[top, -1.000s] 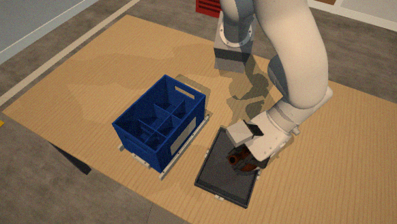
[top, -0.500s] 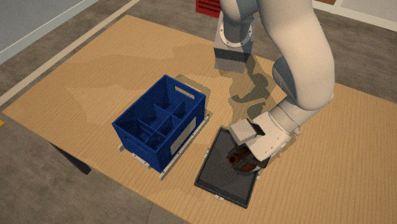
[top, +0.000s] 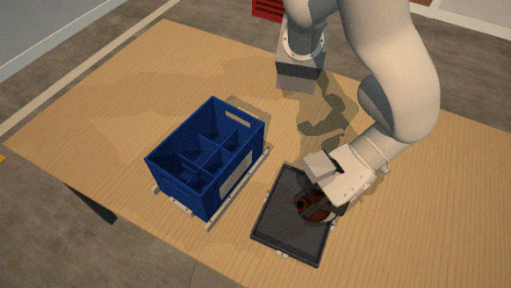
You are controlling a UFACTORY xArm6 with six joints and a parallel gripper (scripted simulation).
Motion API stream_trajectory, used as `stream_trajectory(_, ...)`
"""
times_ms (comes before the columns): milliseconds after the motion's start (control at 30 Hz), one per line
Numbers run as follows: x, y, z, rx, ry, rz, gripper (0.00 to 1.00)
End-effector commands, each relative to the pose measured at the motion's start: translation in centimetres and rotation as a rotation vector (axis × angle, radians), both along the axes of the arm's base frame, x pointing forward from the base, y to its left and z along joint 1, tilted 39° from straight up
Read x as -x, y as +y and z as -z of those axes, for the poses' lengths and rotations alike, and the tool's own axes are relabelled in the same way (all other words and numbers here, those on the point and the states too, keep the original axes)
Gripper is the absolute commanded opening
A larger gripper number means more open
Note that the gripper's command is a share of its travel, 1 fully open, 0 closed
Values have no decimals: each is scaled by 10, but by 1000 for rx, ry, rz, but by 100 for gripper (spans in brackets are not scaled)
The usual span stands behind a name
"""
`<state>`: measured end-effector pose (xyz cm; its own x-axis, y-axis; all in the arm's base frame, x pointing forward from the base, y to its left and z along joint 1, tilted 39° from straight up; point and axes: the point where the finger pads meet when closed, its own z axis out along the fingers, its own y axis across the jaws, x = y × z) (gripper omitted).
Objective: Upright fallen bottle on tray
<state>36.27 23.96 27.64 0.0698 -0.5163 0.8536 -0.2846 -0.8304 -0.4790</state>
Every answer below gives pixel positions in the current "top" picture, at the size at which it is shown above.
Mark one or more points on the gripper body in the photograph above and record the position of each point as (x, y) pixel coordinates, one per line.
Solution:
(339, 187)

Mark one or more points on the blue divided crate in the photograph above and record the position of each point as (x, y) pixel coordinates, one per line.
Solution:
(190, 150)

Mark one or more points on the brown glass bottle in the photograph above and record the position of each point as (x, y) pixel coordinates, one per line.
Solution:
(316, 196)

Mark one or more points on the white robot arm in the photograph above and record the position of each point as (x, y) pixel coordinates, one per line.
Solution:
(404, 99)

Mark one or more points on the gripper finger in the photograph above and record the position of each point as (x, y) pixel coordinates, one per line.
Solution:
(306, 191)
(324, 204)

